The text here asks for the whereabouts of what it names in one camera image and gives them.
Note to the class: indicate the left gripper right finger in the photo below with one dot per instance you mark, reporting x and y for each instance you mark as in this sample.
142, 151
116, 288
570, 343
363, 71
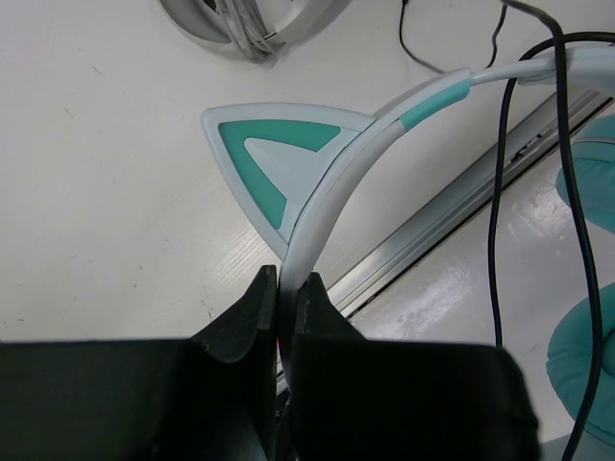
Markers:
352, 398

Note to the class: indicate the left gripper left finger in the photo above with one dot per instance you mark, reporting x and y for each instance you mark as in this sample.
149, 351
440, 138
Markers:
210, 396

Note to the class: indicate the teal cat-ear headphones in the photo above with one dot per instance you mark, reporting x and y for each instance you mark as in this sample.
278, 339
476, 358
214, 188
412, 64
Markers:
293, 167

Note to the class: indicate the white grey headphones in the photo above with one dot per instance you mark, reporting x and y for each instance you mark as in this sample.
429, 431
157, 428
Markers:
254, 31

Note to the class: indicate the aluminium front rail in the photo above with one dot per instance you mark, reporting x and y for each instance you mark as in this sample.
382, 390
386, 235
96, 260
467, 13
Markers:
529, 142

